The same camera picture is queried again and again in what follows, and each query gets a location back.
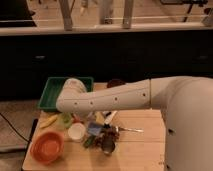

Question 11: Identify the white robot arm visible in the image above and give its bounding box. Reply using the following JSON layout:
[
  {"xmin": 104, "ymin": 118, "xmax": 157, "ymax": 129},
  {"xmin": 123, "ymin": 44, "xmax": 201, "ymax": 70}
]
[{"xmin": 56, "ymin": 76, "xmax": 213, "ymax": 171}]

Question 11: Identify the metal measuring cup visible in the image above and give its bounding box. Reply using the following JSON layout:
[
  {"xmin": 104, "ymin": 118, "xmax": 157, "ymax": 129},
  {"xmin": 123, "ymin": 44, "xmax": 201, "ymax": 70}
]
[{"xmin": 101, "ymin": 139, "xmax": 115, "ymax": 155}]

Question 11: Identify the dark grape bunch toy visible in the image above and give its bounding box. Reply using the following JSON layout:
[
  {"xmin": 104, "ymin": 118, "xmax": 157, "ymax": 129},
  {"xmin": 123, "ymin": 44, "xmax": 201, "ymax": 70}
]
[{"xmin": 94, "ymin": 128, "xmax": 119, "ymax": 147}]

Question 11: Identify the green plastic tray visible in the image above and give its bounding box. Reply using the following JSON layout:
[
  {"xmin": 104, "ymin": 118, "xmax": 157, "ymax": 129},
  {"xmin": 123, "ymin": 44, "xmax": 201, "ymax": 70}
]
[{"xmin": 38, "ymin": 77, "xmax": 94, "ymax": 112}]

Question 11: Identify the green cucumber toy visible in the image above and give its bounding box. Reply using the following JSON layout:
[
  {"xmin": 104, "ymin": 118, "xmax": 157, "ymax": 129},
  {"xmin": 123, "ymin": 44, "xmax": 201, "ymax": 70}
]
[{"xmin": 83, "ymin": 135, "xmax": 95, "ymax": 148}]

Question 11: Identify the yellow banana toy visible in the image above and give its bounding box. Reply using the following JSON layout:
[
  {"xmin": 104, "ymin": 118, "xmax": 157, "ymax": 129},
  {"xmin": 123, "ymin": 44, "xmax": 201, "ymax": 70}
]
[{"xmin": 40, "ymin": 115, "xmax": 58, "ymax": 129}]

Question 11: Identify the orange plastic bowl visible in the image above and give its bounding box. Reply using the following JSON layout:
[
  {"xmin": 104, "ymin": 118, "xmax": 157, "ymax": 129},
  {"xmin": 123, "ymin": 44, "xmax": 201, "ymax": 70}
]
[{"xmin": 30, "ymin": 132, "xmax": 64, "ymax": 165}]

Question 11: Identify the white handled black spatula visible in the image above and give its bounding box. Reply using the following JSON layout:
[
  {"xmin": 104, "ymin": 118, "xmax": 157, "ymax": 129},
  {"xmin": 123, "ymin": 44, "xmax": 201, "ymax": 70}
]
[{"xmin": 104, "ymin": 111, "xmax": 117, "ymax": 125}]

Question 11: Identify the black cable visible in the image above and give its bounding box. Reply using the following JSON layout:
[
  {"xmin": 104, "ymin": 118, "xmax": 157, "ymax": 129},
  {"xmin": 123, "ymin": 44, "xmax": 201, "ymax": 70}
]
[{"xmin": 0, "ymin": 113, "xmax": 31, "ymax": 144}]

